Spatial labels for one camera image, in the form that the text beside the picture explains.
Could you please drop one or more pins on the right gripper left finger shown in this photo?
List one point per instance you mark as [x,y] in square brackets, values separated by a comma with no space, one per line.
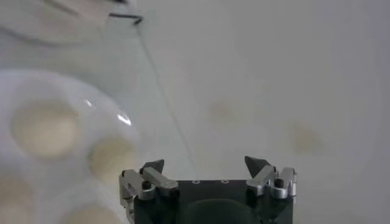
[152,179]

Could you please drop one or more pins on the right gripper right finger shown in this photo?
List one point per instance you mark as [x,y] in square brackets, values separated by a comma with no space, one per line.
[265,179]

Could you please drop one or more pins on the white steamed baozi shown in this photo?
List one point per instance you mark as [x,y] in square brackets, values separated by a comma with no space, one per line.
[12,198]
[111,158]
[91,216]
[45,128]

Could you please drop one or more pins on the white round plate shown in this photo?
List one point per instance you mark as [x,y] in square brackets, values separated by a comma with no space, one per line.
[76,170]

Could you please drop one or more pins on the cream electric cooking pot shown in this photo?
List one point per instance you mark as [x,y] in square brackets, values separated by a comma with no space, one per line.
[61,18]

